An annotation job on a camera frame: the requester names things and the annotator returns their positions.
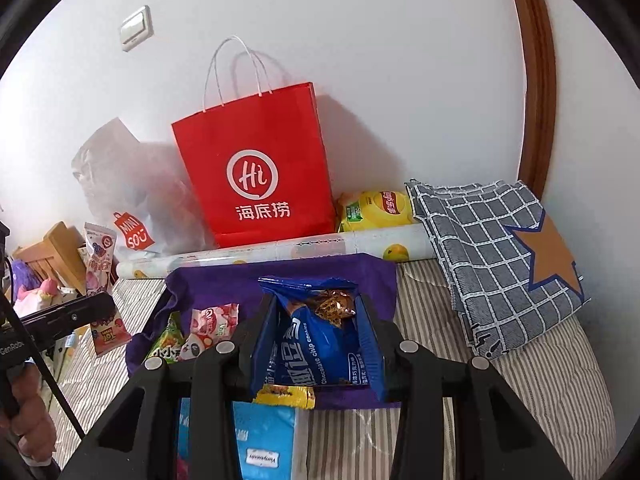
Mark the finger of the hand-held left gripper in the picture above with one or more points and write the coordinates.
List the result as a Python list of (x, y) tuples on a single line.
[(70, 317)]

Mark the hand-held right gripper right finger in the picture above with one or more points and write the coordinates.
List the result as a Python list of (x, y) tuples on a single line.
[(374, 347)]

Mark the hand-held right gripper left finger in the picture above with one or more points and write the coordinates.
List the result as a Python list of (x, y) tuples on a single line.
[(266, 347)]

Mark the blue cookie packet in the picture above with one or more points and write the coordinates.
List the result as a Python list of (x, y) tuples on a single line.
[(320, 345)]

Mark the white pink snack packet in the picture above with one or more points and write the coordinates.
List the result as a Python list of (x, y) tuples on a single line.
[(215, 320)]

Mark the panda print snack packet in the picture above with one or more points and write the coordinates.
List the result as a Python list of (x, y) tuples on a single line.
[(197, 346)]

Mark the green snack packet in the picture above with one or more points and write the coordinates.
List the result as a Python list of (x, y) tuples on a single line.
[(165, 340)]

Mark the person's left hand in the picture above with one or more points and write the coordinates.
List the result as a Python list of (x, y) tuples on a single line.
[(27, 415)]

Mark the pink plush toy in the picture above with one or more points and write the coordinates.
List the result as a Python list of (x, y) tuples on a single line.
[(40, 297)]

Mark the yellow snack packet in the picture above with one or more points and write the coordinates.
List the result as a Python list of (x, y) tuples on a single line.
[(285, 397)]

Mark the purple plush toy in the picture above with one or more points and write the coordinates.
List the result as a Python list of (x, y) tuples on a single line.
[(25, 272)]

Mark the wooden headboard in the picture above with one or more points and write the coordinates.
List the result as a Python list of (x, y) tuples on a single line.
[(55, 250)]

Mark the purple cloth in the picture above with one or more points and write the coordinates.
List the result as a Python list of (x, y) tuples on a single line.
[(215, 280)]

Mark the blue tissue box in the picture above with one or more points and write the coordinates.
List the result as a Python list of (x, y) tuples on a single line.
[(265, 440)]

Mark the patterned paper roll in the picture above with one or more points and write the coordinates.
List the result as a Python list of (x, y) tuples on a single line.
[(210, 260)]

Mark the yellow chips bag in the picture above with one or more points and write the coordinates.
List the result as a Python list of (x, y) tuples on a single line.
[(377, 210)]

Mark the checked blue cloth with star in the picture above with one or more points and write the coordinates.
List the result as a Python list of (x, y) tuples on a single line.
[(475, 250)]

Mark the white plastic shopping bag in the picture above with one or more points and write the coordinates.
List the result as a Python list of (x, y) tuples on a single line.
[(150, 185)]

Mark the striped bed sheet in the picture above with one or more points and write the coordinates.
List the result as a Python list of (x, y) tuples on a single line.
[(525, 385)]

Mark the red paper bag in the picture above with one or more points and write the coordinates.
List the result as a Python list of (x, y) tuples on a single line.
[(255, 160)]

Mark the white light switch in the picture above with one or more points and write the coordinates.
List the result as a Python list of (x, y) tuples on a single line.
[(135, 29)]

